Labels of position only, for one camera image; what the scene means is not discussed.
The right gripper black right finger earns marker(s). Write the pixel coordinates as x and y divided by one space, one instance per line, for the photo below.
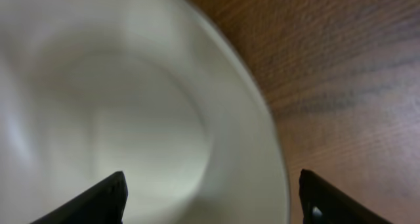
321 202

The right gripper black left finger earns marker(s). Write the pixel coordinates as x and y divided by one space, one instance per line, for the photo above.
102 203

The cream bowl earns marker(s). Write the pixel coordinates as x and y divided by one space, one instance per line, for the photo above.
147 87

